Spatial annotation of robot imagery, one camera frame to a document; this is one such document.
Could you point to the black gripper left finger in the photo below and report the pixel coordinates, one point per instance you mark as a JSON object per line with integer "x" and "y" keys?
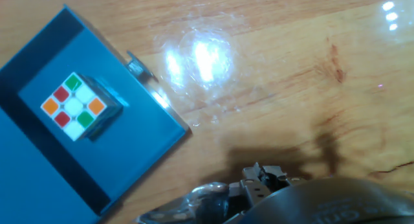
{"x": 200, "y": 204}

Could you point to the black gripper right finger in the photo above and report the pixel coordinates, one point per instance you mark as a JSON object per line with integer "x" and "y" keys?
{"x": 258, "y": 182}

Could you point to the dark blue drawer cabinet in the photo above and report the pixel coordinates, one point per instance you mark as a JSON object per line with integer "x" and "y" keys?
{"x": 26, "y": 185}

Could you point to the scrambled rubik's cube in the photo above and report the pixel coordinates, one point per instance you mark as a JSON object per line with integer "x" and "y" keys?
{"x": 73, "y": 107}

